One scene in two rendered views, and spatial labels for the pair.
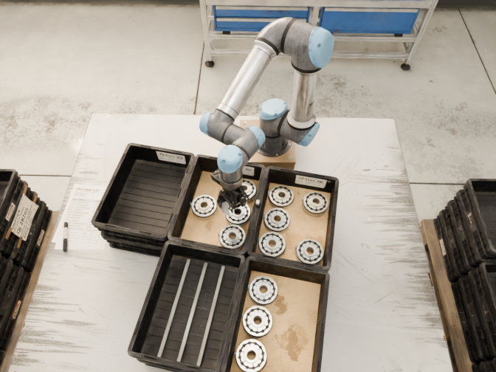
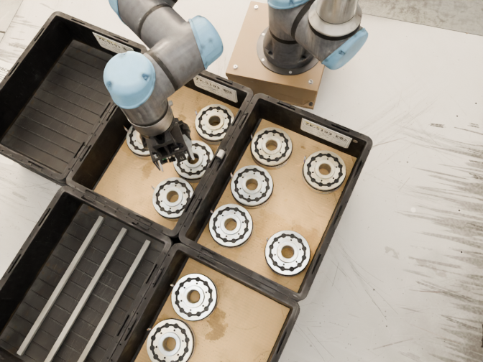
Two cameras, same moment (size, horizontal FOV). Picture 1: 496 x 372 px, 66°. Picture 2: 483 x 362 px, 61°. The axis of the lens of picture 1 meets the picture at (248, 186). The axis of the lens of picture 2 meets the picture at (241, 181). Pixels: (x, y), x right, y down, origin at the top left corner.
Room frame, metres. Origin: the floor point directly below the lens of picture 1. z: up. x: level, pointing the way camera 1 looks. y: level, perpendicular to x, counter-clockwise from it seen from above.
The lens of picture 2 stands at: (0.42, -0.22, 1.79)
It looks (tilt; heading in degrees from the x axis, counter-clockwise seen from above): 72 degrees down; 26
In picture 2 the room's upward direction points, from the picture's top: 12 degrees counter-clockwise
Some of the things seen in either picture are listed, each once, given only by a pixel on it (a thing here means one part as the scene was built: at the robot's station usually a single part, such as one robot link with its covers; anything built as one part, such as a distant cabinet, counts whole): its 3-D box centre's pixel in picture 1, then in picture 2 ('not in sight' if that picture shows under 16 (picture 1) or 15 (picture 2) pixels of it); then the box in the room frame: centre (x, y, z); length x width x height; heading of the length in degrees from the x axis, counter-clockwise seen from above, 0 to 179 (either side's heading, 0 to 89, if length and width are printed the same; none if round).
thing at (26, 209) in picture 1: (24, 216); not in sight; (0.95, 1.19, 0.41); 0.31 x 0.02 x 0.16; 178
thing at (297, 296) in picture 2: (295, 215); (277, 189); (0.68, -0.18, 0.92); 0.40 x 0.30 x 0.02; 168
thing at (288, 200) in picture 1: (281, 195); (271, 146); (0.81, -0.14, 0.86); 0.10 x 0.10 x 0.01
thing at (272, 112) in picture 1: (274, 116); (293, 4); (1.14, -0.11, 0.97); 0.13 x 0.12 x 0.14; 55
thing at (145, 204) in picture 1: (148, 194); (70, 101); (0.81, 0.41, 0.87); 0.40 x 0.30 x 0.11; 168
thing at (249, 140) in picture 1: (243, 141); (180, 47); (0.79, 0.01, 1.24); 0.11 x 0.11 x 0.08; 55
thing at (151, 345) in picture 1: (192, 306); (80, 294); (0.36, 0.19, 0.87); 0.40 x 0.30 x 0.11; 168
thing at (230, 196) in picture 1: (233, 192); (162, 136); (0.69, 0.05, 1.08); 0.09 x 0.08 x 0.12; 35
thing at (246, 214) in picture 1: (238, 212); (193, 159); (0.73, 0.04, 0.86); 0.10 x 0.10 x 0.01
